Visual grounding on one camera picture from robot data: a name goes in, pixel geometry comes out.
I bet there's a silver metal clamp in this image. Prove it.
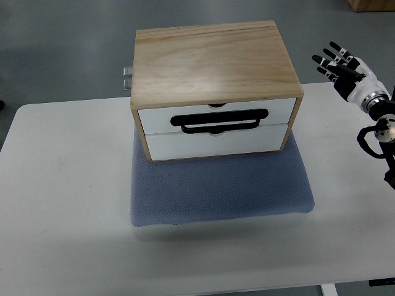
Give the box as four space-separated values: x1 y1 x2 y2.
123 78 132 91
123 66 133 77

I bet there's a brown cardboard box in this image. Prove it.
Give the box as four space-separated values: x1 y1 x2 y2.
347 0 394 12

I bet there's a blue grey cushion mat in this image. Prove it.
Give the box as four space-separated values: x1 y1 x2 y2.
130 135 315 227

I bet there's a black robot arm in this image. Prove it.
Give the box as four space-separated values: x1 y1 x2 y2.
357 94 394 189

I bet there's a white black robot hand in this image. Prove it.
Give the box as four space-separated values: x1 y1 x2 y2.
312 41 390 109

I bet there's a silver metal clamp lower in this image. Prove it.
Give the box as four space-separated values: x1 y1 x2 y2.
123 78 132 91

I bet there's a black table control box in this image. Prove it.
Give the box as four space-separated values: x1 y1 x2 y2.
368 277 395 287

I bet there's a white table leg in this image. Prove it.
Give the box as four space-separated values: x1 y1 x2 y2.
320 284 338 296

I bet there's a white drawer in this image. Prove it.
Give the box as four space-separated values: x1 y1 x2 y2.
146 124 288 161
138 97 296 134

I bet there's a wooden drawer cabinet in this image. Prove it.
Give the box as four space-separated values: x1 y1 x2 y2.
130 21 304 162

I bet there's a silver metal clamp upper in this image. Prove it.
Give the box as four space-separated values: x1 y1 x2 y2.
123 66 133 77

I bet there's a black drawer handle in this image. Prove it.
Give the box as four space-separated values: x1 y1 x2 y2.
170 109 269 134

